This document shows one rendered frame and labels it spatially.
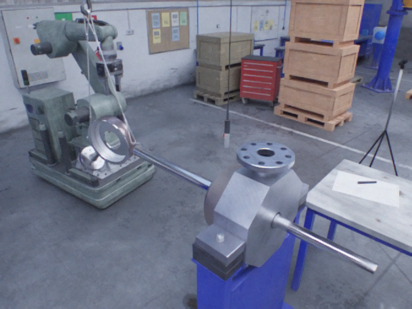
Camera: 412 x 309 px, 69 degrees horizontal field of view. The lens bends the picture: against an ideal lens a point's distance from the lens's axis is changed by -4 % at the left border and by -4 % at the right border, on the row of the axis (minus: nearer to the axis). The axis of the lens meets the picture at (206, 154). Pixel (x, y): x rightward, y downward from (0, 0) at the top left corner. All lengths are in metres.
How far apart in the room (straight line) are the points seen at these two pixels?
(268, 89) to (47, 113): 4.15
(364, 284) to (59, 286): 2.47
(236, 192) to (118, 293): 1.58
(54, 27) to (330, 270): 3.43
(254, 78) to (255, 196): 5.12
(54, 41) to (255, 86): 4.04
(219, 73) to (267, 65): 0.96
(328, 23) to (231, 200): 4.46
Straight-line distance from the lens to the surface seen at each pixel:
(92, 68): 3.58
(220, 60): 6.31
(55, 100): 3.74
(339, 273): 2.94
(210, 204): 1.51
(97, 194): 3.35
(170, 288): 2.64
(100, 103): 3.24
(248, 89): 6.43
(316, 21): 5.61
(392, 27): 8.67
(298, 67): 5.78
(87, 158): 2.56
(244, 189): 1.37
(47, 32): 3.61
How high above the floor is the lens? 2.04
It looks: 27 degrees down
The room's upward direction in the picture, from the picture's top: straight up
